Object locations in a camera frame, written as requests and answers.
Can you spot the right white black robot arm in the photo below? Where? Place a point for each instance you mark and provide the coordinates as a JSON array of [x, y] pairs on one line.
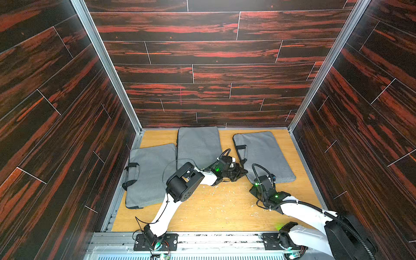
[[340, 236]]

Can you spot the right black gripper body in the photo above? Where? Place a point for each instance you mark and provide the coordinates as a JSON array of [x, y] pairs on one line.
[[260, 181]]

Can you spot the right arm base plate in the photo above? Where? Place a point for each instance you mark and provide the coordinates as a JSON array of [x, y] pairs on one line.
[[274, 241]]

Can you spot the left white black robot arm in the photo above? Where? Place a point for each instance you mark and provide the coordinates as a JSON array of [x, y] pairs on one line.
[[181, 186]]

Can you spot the aluminium front rail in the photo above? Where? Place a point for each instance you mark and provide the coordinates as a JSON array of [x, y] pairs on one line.
[[191, 246]]

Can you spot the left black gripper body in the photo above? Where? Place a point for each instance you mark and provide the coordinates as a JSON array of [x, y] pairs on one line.
[[232, 172]]

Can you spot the grey laptop bag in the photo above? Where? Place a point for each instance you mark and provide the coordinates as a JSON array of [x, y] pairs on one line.
[[199, 145], [148, 170], [262, 148]]

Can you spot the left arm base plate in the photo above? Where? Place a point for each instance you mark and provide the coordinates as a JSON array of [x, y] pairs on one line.
[[166, 242]]

